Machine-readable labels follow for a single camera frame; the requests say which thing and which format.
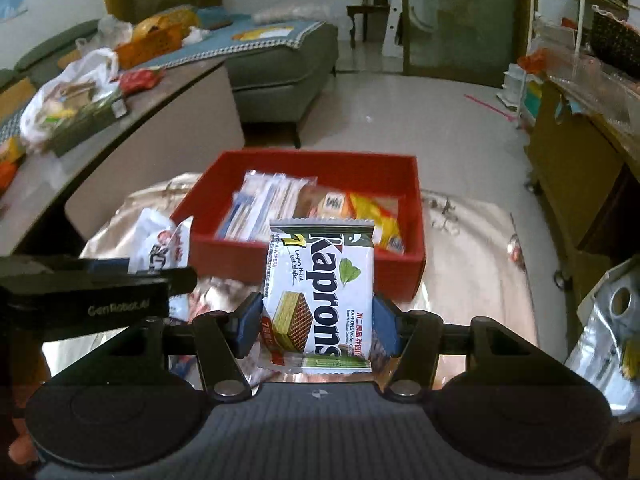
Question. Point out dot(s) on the silver foil bag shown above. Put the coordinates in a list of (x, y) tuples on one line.
[(607, 350)]

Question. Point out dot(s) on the red snack bag on cabinet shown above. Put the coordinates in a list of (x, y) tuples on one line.
[(136, 81)]

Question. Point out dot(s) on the bread bun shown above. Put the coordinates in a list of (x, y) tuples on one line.
[(315, 201)]

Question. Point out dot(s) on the dark green box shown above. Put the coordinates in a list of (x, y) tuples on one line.
[(90, 120)]

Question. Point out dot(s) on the Kaprons wafer packet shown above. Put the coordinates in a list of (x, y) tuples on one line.
[(317, 296)]

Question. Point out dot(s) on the long white red snack packet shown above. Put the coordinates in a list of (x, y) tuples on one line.
[(261, 199)]

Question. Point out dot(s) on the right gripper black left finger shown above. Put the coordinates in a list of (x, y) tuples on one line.
[(220, 339)]

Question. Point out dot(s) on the grey long cabinet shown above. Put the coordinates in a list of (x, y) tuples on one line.
[(56, 203)]

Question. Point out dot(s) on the person's hand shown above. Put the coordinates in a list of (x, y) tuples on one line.
[(29, 370)]

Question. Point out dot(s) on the wooden side cabinet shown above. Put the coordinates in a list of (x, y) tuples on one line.
[(591, 184)]

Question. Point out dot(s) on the red yellow Trolli packet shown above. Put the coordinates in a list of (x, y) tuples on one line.
[(386, 232)]

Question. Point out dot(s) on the red cardboard box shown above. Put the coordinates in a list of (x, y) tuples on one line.
[(396, 276)]

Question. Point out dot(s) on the grey sofa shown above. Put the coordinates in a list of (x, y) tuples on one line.
[(275, 70)]

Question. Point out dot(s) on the orange plastic basket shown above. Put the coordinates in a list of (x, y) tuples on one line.
[(143, 50)]

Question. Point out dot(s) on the white plastic bag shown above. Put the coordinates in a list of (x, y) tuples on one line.
[(88, 80)]

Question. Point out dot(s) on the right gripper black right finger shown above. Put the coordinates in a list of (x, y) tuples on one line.
[(412, 338)]

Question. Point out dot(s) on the white wire shelf rack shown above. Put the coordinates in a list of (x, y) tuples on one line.
[(589, 48)]

